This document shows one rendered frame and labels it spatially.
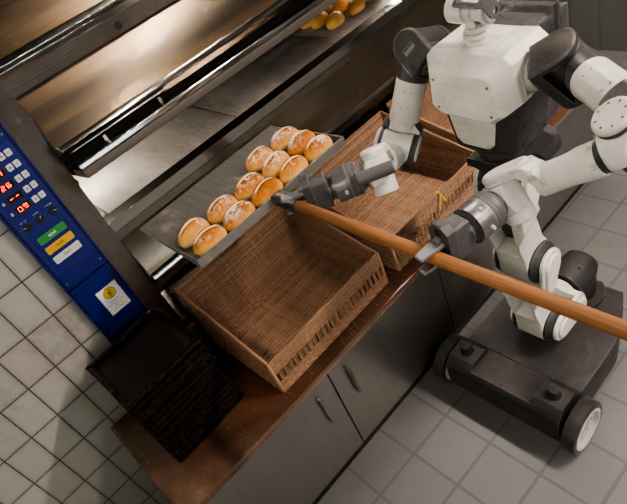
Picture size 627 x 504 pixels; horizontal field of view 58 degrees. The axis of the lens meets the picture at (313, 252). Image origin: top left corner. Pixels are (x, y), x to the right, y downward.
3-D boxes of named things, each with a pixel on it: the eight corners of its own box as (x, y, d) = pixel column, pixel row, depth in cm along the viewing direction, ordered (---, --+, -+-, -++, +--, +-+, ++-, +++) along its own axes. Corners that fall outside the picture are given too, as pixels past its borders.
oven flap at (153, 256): (151, 279, 194) (113, 234, 187) (453, 27, 261) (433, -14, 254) (155, 280, 190) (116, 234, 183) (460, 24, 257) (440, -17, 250)
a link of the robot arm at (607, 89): (699, 128, 98) (628, 78, 115) (661, 88, 92) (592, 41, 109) (642, 176, 103) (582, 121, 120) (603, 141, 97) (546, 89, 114)
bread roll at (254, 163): (267, 153, 173) (260, 138, 169) (280, 157, 168) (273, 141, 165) (244, 172, 169) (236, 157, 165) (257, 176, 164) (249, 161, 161)
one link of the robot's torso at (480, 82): (492, 98, 172) (473, -19, 150) (599, 118, 147) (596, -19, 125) (427, 153, 163) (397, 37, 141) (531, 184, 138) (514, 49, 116)
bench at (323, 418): (183, 496, 235) (105, 423, 199) (500, 162, 326) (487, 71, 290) (264, 592, 196) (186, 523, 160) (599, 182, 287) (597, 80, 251)
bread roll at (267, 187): (275, 184, 158) (268, 168, 154) (290, 189, 153) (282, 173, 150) (249, 205, 154) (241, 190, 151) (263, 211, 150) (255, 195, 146)
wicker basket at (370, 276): (204, 337, 215) (168, 288, 198) (304, 244, 236) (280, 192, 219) (284, 396, 181) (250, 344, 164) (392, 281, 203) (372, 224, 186)
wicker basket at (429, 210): (312, 237, 238) (288, 185, 221) (395, 160, 259) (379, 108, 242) (400, 274, 204) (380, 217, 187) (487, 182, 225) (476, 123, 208)
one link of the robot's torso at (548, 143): (526, 149, 177) (520, 100, 166) (566, 157, 168) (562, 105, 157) (475, 204, 167) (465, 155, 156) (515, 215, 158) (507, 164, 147)
